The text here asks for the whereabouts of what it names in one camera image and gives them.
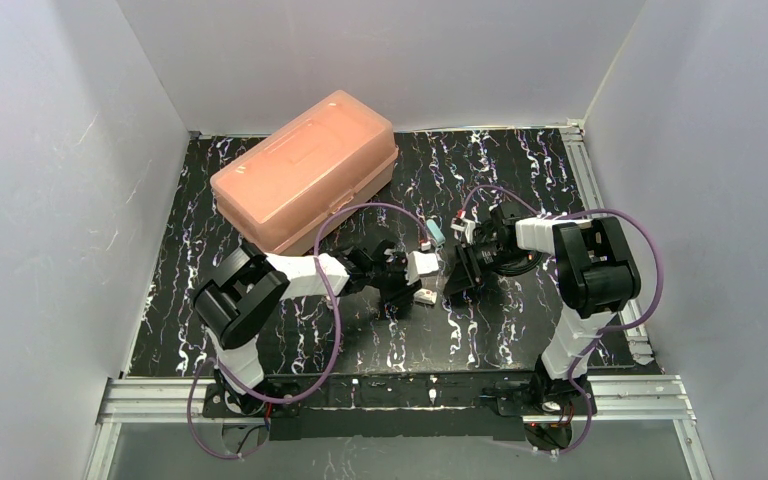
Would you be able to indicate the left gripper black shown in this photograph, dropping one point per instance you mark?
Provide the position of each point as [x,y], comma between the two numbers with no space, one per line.
[399,287]

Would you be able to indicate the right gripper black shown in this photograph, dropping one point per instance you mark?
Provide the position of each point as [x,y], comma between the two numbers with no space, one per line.
[462,273]

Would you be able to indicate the small white stapler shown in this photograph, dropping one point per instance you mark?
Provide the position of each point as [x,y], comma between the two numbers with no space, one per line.
[425,296]

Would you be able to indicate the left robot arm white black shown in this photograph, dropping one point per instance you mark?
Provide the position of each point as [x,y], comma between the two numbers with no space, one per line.
[244,290]

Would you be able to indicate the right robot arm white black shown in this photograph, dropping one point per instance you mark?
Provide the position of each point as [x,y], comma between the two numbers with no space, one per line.
[596,276]

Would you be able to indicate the pink translucent plastic box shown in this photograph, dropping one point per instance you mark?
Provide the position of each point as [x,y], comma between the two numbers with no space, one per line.
[278,194]

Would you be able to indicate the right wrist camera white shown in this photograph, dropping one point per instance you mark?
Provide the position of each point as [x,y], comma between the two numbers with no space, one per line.
[463,228]

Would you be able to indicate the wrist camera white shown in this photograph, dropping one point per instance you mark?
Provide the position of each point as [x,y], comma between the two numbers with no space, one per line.
[421,264]
[463,228]

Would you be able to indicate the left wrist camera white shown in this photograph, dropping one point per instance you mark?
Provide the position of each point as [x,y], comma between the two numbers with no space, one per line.
[421,264]

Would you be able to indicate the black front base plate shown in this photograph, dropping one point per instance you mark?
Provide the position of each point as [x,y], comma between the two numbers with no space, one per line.
[393,424]

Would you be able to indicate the aluminium front rail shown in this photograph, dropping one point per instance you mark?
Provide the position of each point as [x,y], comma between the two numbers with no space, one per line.
[612,397]

